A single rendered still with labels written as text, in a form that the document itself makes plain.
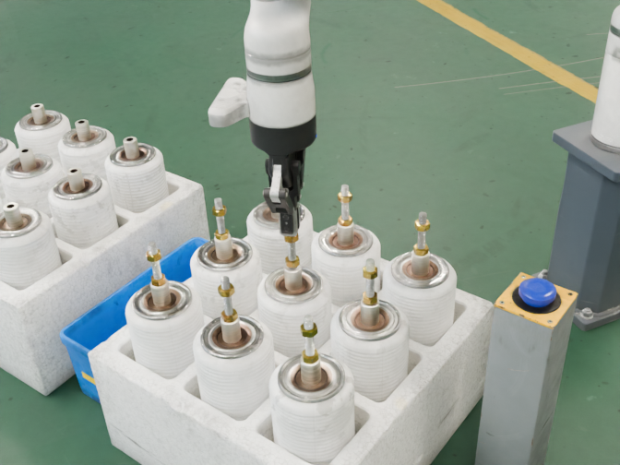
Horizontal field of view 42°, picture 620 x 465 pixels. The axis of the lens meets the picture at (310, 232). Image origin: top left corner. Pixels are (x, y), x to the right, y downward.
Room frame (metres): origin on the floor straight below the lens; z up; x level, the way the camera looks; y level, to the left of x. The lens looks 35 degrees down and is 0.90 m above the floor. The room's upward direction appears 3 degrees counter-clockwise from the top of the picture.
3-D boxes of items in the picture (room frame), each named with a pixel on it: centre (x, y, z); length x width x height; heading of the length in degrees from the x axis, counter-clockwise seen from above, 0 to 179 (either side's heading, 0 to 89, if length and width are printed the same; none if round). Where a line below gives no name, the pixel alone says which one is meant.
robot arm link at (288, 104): (0.81, 0.04, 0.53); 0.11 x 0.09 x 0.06; 78
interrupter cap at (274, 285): (0.81, 0.02, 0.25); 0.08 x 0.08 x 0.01
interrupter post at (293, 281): (0.81, 0.02, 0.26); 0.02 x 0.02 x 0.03
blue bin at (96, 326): (0.97, 0.24, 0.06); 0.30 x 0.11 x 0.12; 142
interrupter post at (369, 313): (0.73, -0.07, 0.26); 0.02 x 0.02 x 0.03
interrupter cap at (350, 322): (0.73, -0.07, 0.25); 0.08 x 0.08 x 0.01
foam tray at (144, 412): (0.81, 0.02, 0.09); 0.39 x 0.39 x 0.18; 51
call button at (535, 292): (0.68, -0.25, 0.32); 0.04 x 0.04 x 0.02
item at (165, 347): (0.79, 0.19, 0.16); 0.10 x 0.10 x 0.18
